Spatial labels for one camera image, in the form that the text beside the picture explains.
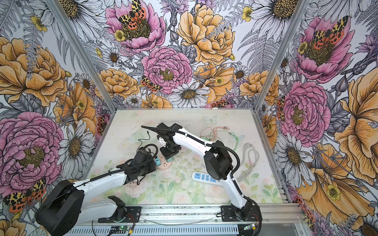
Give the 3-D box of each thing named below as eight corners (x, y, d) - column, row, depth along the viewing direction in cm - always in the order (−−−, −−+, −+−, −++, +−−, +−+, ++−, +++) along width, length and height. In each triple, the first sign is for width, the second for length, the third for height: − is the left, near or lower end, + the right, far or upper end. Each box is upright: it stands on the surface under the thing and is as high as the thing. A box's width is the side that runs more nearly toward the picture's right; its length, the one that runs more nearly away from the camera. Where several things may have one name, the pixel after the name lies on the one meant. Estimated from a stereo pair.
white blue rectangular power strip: (191, 179, 88) (191, 177, 85) (193, 172, 91) (193, 170, 88) (220, 185, 86) (221, 183, 83) (221, 177, 89) (222, 175, 86)
